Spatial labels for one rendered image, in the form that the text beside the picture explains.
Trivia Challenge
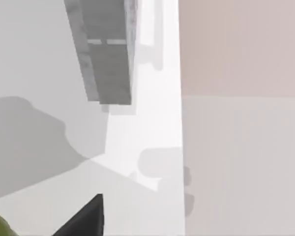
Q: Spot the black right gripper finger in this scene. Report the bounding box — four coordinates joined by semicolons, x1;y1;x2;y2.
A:
51;193;105;236

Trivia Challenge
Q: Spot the grey cabinet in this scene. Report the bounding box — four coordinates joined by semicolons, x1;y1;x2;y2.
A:
63;0;138;106

